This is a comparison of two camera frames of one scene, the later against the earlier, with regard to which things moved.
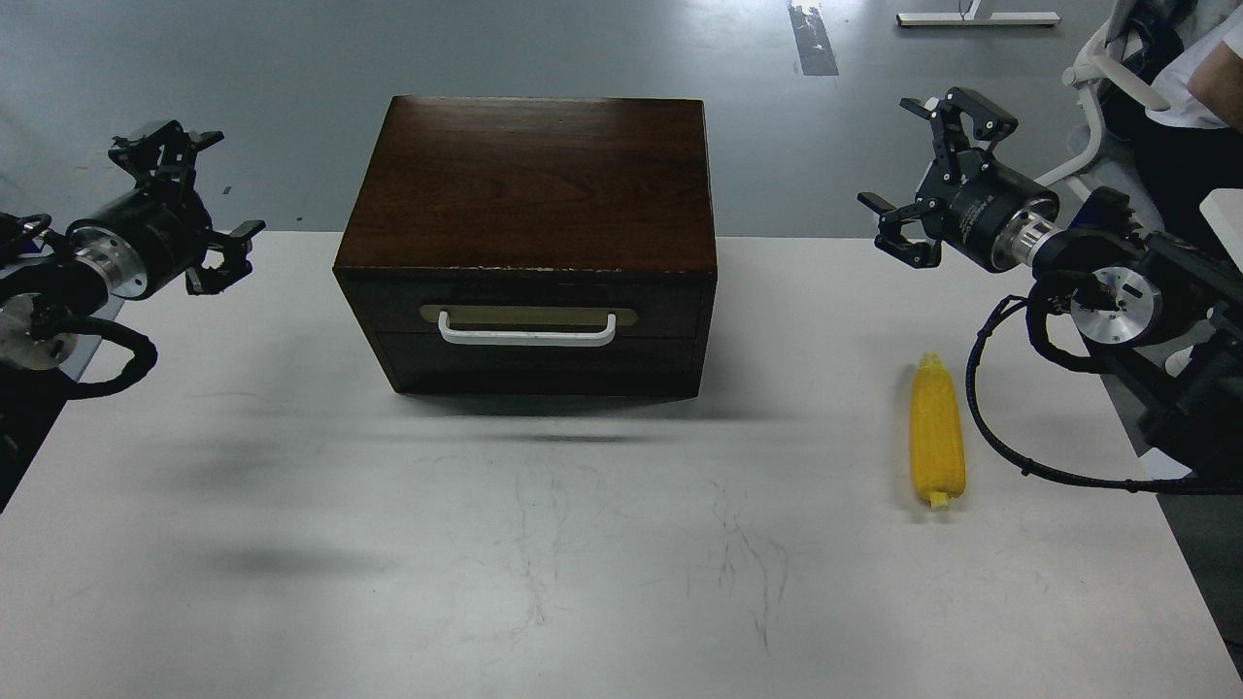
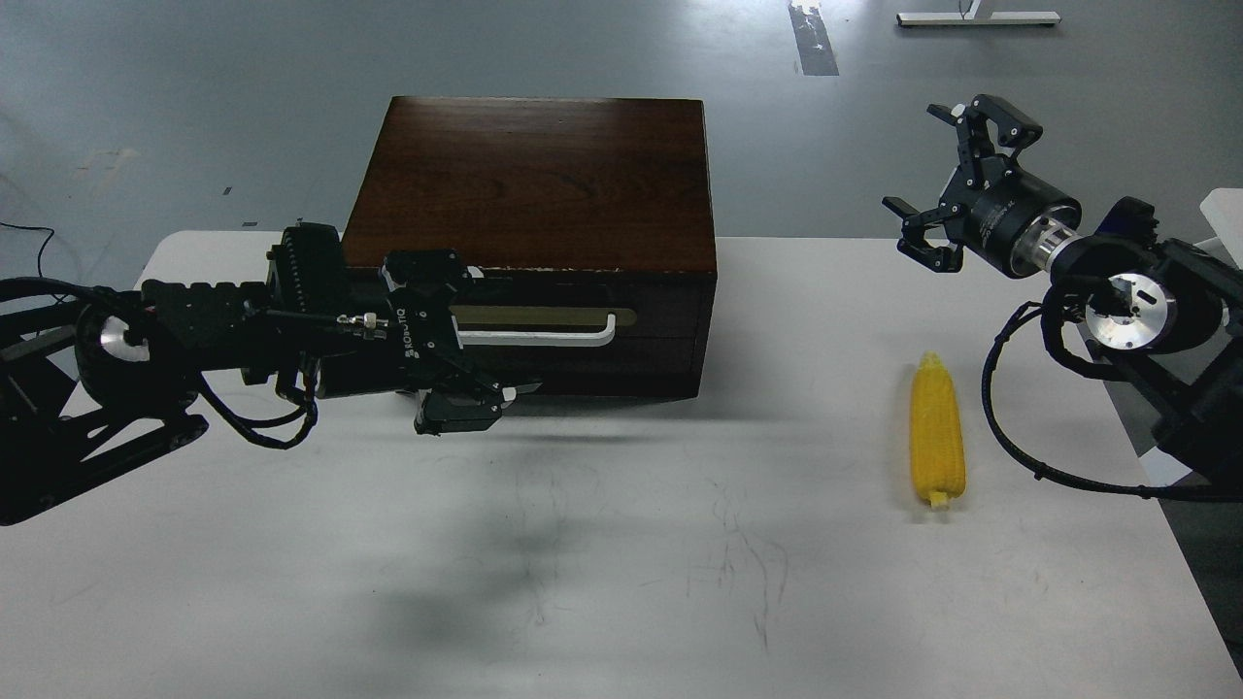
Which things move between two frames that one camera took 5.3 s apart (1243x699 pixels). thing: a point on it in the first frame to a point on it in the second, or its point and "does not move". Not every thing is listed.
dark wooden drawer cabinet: (536, 246) does not move
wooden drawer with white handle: (530, 331) does not move
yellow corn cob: (937, 434) does not move
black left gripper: (161, 229) to (421, 295)
